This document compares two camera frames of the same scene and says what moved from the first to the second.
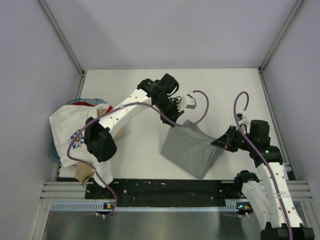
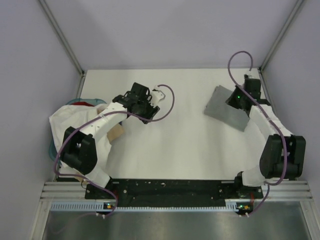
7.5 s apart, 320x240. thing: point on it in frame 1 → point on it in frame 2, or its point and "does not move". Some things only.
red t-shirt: (83, 103) does not move
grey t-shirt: (190, 149) → (218, 109)
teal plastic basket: (53, 153) does not move
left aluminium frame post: (59, 32) does not move
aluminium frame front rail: (298, 191) does not move
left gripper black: (175, 112) → (152, 111)
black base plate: (165, 193) does not move
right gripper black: (226, 140) → (230, 101)
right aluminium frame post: (291, 15) does not move
